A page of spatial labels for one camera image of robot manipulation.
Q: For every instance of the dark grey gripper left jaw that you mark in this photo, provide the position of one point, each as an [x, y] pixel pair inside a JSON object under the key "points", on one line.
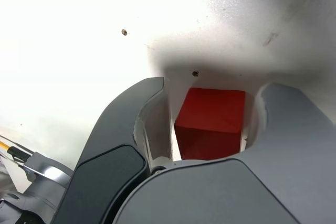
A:
{"points": [[110, 171]]}

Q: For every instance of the red cube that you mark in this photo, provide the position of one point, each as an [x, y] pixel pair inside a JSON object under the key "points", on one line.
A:
{"points": [[210, 119]]}

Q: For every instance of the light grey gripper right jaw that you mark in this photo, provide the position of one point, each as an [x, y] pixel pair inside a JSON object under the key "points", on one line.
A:
{"points": [[223, 197]]}

